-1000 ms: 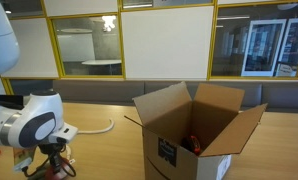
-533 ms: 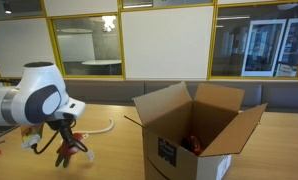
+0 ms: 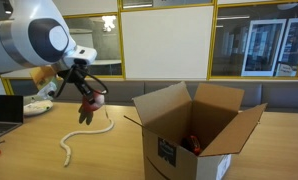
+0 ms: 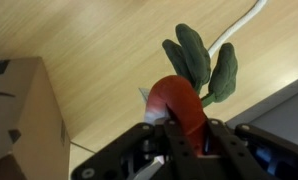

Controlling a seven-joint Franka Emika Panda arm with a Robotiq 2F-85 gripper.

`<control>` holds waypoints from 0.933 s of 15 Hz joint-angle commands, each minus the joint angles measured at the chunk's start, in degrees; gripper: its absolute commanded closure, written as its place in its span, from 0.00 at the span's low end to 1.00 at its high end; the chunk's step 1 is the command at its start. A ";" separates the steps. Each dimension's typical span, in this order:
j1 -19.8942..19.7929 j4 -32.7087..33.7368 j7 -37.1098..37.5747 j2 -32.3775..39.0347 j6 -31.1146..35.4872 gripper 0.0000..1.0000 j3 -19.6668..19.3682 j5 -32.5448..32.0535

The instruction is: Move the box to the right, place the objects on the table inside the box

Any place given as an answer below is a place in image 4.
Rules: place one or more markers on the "red radish plush toy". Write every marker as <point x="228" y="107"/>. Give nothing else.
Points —
<point x="180" y="100"/>

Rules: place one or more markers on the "cardboard shipping box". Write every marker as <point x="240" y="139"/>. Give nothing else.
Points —
<point x="25" y="126"/>

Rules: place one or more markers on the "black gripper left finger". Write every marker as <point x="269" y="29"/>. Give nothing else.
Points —
<point x="122" y="153"/>

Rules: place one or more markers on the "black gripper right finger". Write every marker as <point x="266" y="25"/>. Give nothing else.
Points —
<point x="265" y="156"/>

